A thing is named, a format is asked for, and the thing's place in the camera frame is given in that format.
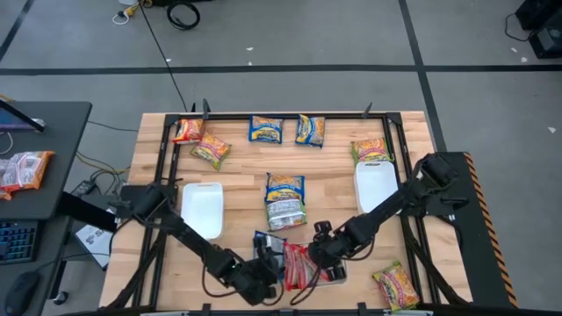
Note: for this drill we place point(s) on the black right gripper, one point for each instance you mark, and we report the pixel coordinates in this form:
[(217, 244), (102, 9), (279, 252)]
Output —
[(331, 246)]

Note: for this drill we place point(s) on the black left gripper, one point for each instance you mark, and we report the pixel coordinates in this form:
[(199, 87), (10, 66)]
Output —
[(263, 281)]

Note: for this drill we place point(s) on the blue Maruchan noodle pack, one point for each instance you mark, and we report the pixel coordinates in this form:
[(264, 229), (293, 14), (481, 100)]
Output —
[(310, 130), (259, 253), (285, 186), (265, 129)]

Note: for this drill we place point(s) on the red Maruchan noodle pack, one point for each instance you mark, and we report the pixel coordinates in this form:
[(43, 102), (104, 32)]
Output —
[(293, 267), (189, 131), (312, 270)]

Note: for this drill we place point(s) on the white plastic bin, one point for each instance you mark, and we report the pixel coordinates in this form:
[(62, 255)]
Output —
[(375, 184), (338, 284), (202, 210)]

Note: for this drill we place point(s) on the green Maruchan noodle pack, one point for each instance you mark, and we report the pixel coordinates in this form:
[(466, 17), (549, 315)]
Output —
[(211, 150), (371, 150), (396, 286), (286, 215)]

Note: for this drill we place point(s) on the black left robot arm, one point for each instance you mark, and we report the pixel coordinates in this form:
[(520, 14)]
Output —
[(193, 237)]

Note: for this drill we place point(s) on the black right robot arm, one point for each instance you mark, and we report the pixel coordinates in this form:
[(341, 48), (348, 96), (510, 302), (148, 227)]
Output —
[(395, 197)]

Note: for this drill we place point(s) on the black hazard striped platform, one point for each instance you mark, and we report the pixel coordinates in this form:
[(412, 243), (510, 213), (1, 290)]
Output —
[(478, 241)]

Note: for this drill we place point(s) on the white printed box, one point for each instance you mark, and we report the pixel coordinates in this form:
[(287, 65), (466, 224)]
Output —
[(94, 241)]

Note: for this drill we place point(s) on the black flat panel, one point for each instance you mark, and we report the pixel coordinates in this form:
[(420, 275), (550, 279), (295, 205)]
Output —
[(88, 213)]

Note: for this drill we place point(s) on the black power adapter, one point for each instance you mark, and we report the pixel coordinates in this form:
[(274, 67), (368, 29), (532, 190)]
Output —
[(83, 188)]

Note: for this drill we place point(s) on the desk caster wheel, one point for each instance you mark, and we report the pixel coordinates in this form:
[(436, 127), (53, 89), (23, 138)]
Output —
[(60, 297)]

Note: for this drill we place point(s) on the black desk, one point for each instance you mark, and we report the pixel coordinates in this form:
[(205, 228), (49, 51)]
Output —
[(66, 145)]

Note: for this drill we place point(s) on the orange noodle pack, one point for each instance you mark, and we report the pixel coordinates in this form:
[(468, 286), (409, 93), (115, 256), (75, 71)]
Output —
[(3, 188), (30, 169)]

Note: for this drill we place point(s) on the backlit black keyboard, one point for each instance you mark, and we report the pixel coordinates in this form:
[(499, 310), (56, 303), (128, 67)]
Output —
[(17, 241)]

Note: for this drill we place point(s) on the black computer mouse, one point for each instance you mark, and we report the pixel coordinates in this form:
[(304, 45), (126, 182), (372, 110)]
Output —
[(19, 292)]

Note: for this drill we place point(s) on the black monitor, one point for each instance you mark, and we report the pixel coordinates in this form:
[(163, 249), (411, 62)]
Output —
[(17, 118)]

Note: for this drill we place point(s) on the black equipment case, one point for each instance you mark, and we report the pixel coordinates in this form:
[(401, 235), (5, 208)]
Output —
[(544, 26)]

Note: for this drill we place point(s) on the black metal table frame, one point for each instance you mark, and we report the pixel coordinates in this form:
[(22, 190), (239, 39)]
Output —
[(342, 116)]

